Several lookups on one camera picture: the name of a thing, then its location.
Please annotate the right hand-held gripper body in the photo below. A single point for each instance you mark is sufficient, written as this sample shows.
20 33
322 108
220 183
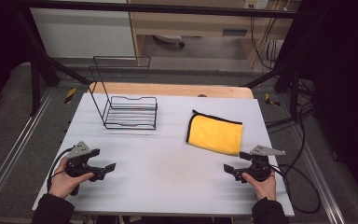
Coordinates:
260 166

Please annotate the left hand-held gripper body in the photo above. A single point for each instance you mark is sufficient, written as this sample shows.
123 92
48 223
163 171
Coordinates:
78 152

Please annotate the yellow cloth with black edge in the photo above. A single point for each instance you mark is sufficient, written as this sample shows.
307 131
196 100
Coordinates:
214 133

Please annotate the person's right hand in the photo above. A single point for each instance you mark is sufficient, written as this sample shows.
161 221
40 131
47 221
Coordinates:
265 189

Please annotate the person's left hand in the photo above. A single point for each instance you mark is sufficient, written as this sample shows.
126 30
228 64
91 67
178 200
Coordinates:
61 184

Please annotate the yellow black floor tape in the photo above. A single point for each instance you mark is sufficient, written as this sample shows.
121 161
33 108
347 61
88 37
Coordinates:
70 95
271 100

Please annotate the wooden table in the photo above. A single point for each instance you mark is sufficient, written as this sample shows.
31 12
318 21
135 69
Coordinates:
167 89

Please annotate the white cabinet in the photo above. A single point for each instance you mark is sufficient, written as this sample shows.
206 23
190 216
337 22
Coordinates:
80 31

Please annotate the black curtain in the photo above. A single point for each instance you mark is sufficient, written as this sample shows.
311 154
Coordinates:
348 77
0 46

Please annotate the white chair base with caster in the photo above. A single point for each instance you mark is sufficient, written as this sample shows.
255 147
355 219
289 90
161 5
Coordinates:
169 38

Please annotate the aluminium floor rail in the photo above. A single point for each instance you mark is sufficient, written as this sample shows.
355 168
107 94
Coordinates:
320 180
18 140

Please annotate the black metal frame leg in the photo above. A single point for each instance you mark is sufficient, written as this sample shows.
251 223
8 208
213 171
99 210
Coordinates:
35 87
294 87

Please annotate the white wall outlet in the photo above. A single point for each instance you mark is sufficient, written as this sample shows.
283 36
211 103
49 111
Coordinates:
256 3

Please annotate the black metal frame crossbar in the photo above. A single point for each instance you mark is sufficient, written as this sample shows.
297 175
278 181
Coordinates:
167 8

